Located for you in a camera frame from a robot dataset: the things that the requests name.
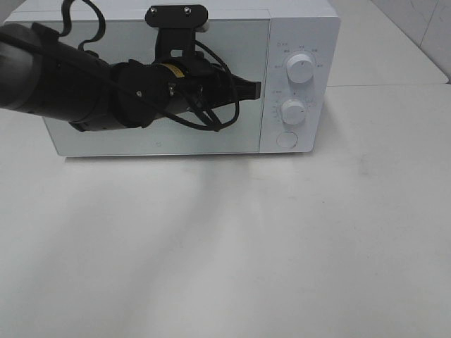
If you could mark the white microwave oven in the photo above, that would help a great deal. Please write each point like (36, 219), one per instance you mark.
(309, 26)

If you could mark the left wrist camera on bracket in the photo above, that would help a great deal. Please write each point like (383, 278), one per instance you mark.
(177, 26)

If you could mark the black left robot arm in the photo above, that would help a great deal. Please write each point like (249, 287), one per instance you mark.
(40, 75)

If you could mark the white microwave door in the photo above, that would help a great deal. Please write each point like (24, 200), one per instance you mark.
(241, 44)

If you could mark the white microwave knob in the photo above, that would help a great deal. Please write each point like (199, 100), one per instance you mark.
(300, 67)
(293, 112)

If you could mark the round white door button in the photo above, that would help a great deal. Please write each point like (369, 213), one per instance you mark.
(287, 140)

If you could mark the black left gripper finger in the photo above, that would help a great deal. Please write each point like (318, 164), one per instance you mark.
(246, 90)

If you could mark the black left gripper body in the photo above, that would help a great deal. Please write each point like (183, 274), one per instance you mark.
(205, 83)

